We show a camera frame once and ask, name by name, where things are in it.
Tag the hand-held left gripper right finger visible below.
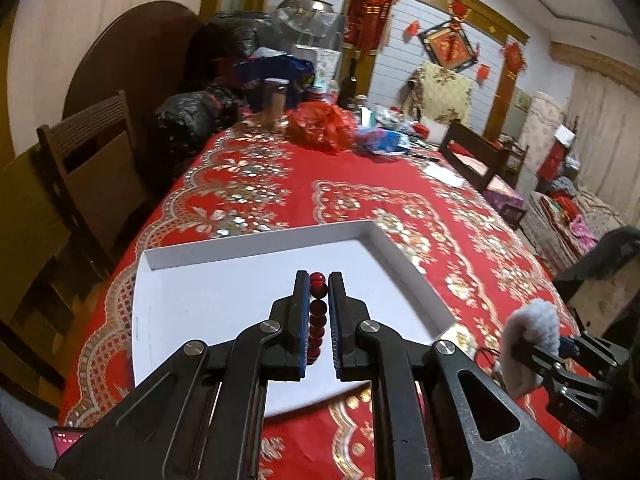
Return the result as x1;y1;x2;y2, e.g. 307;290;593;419
328;271;582;480

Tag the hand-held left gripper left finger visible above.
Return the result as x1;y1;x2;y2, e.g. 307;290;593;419
52;271;309;480

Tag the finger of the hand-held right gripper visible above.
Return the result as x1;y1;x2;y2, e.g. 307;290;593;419
531;332;629;376
542;369;618;431

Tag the red bead bracelet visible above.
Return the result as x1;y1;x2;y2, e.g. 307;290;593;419
307;272;329;365

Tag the white fluffy scrunchie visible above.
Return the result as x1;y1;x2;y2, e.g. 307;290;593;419
492;299;561;396

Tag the white shallow box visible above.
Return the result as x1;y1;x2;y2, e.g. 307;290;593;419
131;220;458;418

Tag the red floral tablecloth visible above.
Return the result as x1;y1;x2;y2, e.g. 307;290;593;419
57;110;581;480

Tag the floral covered sofa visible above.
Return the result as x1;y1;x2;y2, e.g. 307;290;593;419
529;190;627;272

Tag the purple cloth side table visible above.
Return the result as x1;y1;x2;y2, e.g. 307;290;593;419
482;175;527;231

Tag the white paper sheet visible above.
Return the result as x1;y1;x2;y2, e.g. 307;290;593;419
422;162;467;187

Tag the blue tissue pack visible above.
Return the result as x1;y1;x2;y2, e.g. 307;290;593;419
357;127;412;154

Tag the red plastic bag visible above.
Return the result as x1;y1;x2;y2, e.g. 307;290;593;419
284;101;359;154

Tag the dark wooden chair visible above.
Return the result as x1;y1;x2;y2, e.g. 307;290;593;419
437;120;512;194

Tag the beige curtain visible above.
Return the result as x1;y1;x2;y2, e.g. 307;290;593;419
565;66;640;227

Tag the glass jar with lid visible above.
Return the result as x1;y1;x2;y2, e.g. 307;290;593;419
262;78;291;131

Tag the small black plastic bag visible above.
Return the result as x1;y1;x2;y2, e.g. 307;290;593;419
154;85;242;182

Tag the dark wine bottle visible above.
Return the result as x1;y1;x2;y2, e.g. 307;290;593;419
340;57;369;111

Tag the pink screen phone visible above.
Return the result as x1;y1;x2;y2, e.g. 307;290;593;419
49;426;87;459

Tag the floral cloth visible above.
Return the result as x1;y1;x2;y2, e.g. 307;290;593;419
402;60;474;129

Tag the blue bag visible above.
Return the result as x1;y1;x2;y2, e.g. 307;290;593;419
235;52;316;111

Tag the slatted wooden chair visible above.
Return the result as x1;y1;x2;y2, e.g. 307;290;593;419
37;90;156;281

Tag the white gift bag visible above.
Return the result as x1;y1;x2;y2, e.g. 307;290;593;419
292;44;344;92

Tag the large black plastic bag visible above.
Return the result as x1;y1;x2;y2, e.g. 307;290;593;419
187;10;275;92

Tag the small red knot ornament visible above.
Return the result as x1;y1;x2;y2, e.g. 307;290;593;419
502;41;527;79

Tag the clear plastic covered appliance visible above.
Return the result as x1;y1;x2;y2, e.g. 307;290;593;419
272;0;347;52

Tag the large red knot decoration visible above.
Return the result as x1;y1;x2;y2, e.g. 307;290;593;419
342;0;402;57

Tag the round wooden tabletop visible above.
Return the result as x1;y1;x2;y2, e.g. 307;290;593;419
62;0;206;128

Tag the black cord necklace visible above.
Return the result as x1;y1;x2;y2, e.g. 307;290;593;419
474;346;507;373

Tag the diamond framed wall picture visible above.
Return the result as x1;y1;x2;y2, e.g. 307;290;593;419
417;17;482;74

